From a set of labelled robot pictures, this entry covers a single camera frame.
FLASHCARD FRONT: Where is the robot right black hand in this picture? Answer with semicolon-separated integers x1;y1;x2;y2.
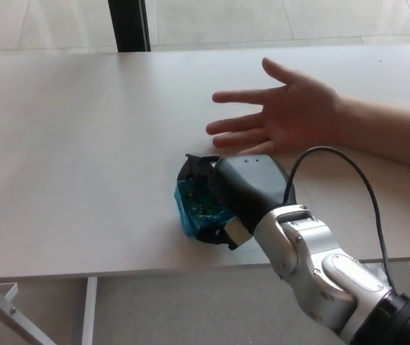
176;153;299;252

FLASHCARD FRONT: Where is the person's bare hand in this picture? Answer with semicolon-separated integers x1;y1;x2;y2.
205;57;343;156

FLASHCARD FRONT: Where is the teal plastic-wrapped cube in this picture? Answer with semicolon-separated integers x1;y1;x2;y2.
172;178;237;239

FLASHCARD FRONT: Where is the person's bare forearm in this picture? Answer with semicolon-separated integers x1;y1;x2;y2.
336;91;410;174

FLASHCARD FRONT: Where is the black vertical pillar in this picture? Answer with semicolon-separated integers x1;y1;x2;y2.
106;0;152;53

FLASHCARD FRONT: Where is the white straight table leg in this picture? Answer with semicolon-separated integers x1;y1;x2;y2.
81;276;99;345

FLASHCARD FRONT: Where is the white diagonal table brace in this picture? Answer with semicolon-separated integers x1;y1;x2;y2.
0;286;53;345

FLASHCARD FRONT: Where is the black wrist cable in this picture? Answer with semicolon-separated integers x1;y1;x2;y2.
282;145;396;290

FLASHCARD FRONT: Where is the white metal bracket loop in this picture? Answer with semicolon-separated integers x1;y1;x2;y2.
0;282;19;307

